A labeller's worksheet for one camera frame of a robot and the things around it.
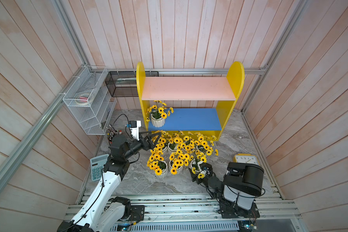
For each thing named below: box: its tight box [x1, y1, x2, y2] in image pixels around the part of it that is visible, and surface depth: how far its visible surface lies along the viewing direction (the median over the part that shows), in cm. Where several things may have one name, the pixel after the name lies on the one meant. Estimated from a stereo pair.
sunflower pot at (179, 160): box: [168, 149, 194, 175], surface depth 79 cm
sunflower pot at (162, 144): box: [151, 130, 171, 155], surface depth 89 cm
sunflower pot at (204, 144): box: [194, 131, 217, 156], surface depth 87 cm
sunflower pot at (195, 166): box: [189, 158, 203, 174], surface depth 80 cm
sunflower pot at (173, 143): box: [165, 136, 184, 155], surface depth 87 cm
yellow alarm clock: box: [232, 153, 261, 166], surface depth 92 cm
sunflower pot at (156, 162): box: [146, 147, 168, 176], surface depth 81 cm
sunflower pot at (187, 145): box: [176, 135, 195, 155], surface depth 87 cm
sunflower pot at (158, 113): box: [145, 100, 175, 128], surface depth 88 cm
